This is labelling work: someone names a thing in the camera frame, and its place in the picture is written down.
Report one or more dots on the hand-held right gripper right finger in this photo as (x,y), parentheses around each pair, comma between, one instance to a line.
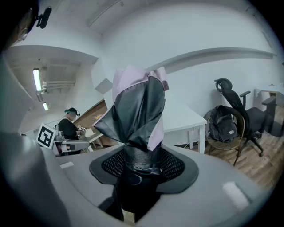
(210,199)

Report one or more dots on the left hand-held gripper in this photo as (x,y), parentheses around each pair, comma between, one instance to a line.
(46,135)

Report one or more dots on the black backpack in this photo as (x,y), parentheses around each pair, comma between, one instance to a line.
(222,125)

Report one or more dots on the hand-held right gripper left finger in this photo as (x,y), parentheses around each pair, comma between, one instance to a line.
(77,190)

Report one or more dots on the white ceiling pipes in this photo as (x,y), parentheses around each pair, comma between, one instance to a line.
(58,83)

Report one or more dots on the long ceiling light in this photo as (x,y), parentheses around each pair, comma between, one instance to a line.
(37,79)

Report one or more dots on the black office chair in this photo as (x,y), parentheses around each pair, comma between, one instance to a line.
(253,117)

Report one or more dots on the short ceiling light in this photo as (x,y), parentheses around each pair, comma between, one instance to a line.
(45,106)

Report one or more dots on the brown wicker chair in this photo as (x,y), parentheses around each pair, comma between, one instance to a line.
(240,133)

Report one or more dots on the black head-worn camera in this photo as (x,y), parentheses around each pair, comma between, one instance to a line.
(44,17)

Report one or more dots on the leaning brown wooden board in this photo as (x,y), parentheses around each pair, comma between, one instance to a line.
(91,119)

